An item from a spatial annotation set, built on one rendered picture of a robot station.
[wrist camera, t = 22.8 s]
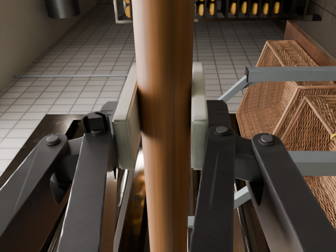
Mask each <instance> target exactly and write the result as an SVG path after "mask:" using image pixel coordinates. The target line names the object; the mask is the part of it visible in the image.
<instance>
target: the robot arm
mask: <svg viewBox="0 0 336 252"><path fill-rule="evenodd" d="M81 123H82V127H83V132H84V135H83V137H80V138H76V139H71V140H68V138H67V136H66V135H65V134H62V133H53V134H50V135H47V136H45V137H44V138H43V139H41V140H40V141H39V143H38V144H37V145H36V146H35V148H34V149H33V150H32V151H31V152H30V154H29V155H28V156H27V157H26V158H25V160H24V161H23V162H22V163H21V165H20V166H19V167H18V168H17V169H16V171H15V172H14V173H13V174H12V175H11V177H10V178H9V179H8V180H7V182H6V183H5V184H4V185H3V186H2V188H1V189H0V252H40V251H41V249H42V247H43V245H44V243H45V241H46V240H47V238H48V236H49V234H50V232H51V230H52V229H53V227H54V225H55V223H56V221H57V220H58V218H59V216H60V214H61V212H62V210H63V209H64V207H65V205H66V203H67V201H68V205H67V209H66V213H65V218H64V222H63V226H62V231H61V235H60V239H59V244H58V248H57V252H113V251H114V233H115V216H116V198H117V180H118V168H117V161H118V166H119V168H121V170H132V168H134V165H135V160H136V155H137V150H138V145H139V139H140V134H141V117H140V103H139V90H138V76H137V63H133V65H131V68H130V71H129V74H128V77H127V80H126V82H125V85H124V88H123V91H122V94H121V97H120V99H119V101H107V102H106V103H105V104H103V105H102V107H101V109H100V111H92V112H89V113H86V114H85V115H84V116H82V118H81ZM191 168H193V170H202V171H201V177H200V183H199V190H198V196H197V202H196V209H195V215H194V222H193V228H192V234H191V241H190V247H189V252H233V241H234V199H235V178H236V179H240V180H244V181H245V182H246V186H247V189H248V191H249V194H250V197H251V200H252V202H253V205H254V208H255V211H256V213H257V216H258V219H259V222H260V224H261V227H262V230H263V233H264V235H265V238H266V241H267V244H268V246H269V249H270V252H336V231H335V229H334V227H333V226H332V224H331V222H330V221H329V219H328V217H327V216H326V214H325V212H324V211H323V209H322V207H321V206H320V204H319V202H318V201H317V199H316V197H315V196H314V194H313V192H312V191H311V189H310V187H309V186H308V184H307V182H306V181H305V179H304V177H303V176H302V174H301V172H300V171H299V169H298V167H297V166H296V164H295V162H294V161H293V159H292V157H291V156H290V154H289V153H288V151H287V149H286V148H285V146H284V144H283V143H282V141H281V140H280V139H279V138H278V137H277V136H275V135H273V134H270V133H257V134H256V135H254V136H253V137H252V139H248V138H244V137H241V136H239V135H237V134H236V132H235V130H234V129H233V128H232V125H231V120H230V115H229V111H228V105H227V104H226V103H225V102H224V101H223V100H207V98H206V87H205V76H204V65H203V64H202V62H193V64H192V87H191ZM68 199H69V200H68Z"/></svg>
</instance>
